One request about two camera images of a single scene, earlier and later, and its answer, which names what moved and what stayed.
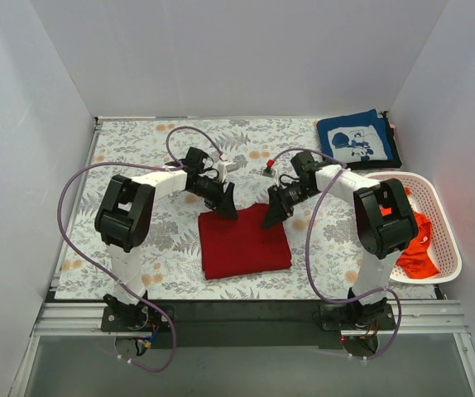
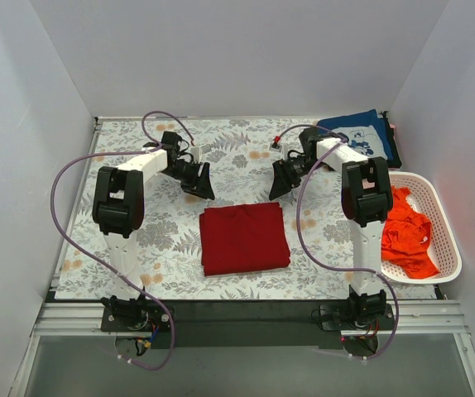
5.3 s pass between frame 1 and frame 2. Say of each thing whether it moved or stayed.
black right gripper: moved
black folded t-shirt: stayed
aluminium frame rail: stayed
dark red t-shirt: stayed
